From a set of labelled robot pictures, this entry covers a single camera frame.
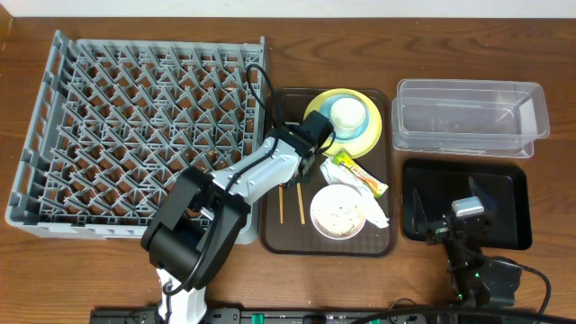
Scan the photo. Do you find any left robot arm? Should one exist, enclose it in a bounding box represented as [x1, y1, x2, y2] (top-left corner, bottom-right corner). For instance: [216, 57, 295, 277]
[140, 112, 336, 323]

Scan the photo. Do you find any yellow plate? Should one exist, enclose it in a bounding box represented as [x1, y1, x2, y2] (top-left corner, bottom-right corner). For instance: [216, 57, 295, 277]
[304, 88, 383, 158]

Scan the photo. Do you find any brown serving tray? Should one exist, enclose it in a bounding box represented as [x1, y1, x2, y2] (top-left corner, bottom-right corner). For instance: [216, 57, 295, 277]
[258, 87, 398, 258]

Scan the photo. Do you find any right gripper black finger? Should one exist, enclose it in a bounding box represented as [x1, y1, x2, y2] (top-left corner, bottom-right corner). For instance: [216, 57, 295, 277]
[468, 176, 492, 201]
[412, 189, 428, 230]

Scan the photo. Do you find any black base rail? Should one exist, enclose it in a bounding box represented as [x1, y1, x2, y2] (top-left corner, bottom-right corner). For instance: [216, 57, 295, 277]
[88, 307, 576, 324]

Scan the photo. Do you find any black tray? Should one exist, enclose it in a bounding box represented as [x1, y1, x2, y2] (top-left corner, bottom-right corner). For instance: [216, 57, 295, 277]
[402, 159, 533, 250]

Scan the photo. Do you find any wooden chopstick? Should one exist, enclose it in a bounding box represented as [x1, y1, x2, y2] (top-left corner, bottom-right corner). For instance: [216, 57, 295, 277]
[296, 183, 306, 225]
[278, 185, 284, 224]

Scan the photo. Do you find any green yellow snack wrapper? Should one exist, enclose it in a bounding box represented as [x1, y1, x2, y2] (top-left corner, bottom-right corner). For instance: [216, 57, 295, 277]
[331, 150, 389, 198]

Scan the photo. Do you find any grey plastic dish rack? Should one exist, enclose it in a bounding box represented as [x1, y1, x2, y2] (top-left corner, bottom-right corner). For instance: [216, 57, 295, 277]
[5, 32, 268, 239]

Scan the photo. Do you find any white napkin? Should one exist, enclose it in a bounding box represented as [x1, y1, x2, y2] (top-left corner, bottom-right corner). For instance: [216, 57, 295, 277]
[319, 157, 389, 229]

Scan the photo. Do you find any pink bowl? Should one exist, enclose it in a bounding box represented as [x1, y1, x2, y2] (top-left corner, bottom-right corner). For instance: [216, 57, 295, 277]
[310, 184, 366, 240]

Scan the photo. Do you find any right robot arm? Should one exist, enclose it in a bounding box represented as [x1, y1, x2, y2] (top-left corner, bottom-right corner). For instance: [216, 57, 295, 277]
[412, 178, 522, 308]

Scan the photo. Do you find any white plastic cup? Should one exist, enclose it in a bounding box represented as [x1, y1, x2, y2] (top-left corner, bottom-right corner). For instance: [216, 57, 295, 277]
[330, 97, 366, 140]

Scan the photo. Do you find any clear plastic bin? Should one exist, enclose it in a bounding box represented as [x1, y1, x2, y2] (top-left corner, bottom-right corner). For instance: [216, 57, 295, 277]
[391, 78, 551, 158]

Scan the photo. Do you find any light blue bowl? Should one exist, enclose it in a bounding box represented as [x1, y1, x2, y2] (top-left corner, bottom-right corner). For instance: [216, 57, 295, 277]
[319, 94, 369, 141]

